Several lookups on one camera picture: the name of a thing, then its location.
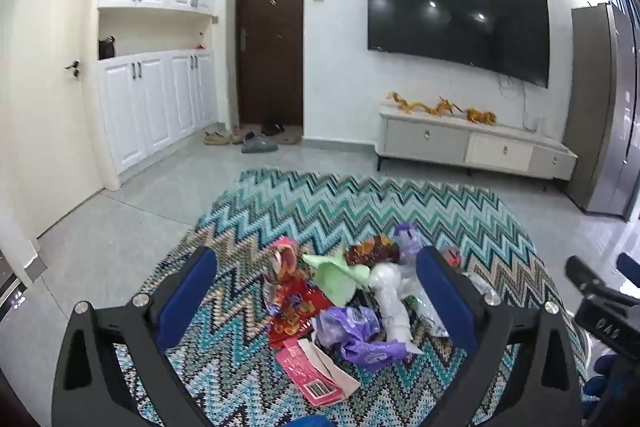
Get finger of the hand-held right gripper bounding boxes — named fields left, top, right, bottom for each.
left=616, top=252, right=640, bottom=289
left=566, top=256, right=608, bottom=297

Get white room door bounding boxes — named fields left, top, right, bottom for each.
left=0, top=0, right=103, bottom=253

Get white plastic cup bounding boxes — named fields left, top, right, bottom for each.
left=367, top=263, right=426, bottom=355

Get red round foil wrapper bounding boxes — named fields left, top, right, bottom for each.
left=263, top=237, right=303, bottom=289

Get white television cabinet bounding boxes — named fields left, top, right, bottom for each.
left=375, top=104, right=578, bottom=192

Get red candy wrapper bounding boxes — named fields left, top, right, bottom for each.
left=267, top=279, right=333, bottom=350

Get black wall television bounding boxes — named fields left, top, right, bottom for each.
left=366, top=0, right=550, bottom=88

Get pink paper carton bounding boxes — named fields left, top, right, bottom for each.
left=275, top=337, right=362, bottom=407

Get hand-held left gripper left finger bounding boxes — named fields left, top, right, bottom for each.
left=51, top=246, right=221, bottom=427

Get person's right hand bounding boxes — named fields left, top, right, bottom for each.
left=584, top=352, right=626, bottom=405

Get dark brown entrance door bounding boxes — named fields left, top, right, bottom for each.
left=235, top=0, right=305, bottom=128

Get television cables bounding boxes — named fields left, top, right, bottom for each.
left=497, top=74, right=532, bottom=128

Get zigzag patterned cloth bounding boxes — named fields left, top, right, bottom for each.
left=112, top=167, right=591, bottom=427

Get golden dragon ornament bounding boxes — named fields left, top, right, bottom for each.
left=430, top=96, right=463, bottom=116
left=387, top=92, right=432, bottom=114

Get blue curtain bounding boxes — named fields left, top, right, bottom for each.
left=610, top=0, right=640, bottom=30

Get brown and red snack packet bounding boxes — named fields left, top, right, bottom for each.
left=345, top=234, right=401, bottom=265

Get grey refrigerator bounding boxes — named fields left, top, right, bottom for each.
left=565, top=2, right=640, bottom=220

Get white built-in cabinet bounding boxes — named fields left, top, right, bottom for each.
left=95, top=0, right=221, bottom=188

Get golden tiger ornament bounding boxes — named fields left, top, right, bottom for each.
left=465, top=108, right=497, bottom=126

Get brown doormat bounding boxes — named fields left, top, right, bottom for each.
left=237, top=124, right=303, bottom=146

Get clear plastic wrapper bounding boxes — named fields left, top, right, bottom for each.
left=407, top=269, right=496, bottom=339

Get purple and white wrapper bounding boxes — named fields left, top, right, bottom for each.
left=393, top=222, right=426, bottom=265

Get purple plastic bag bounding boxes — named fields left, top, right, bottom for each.
left=314, top=306, right=408, bottom=365

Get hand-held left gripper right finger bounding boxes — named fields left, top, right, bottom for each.
left=414, top=246, right=588, bottom=427

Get green paper napkin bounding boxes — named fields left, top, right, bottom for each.
left=301, top=249, right=373, bottom=308

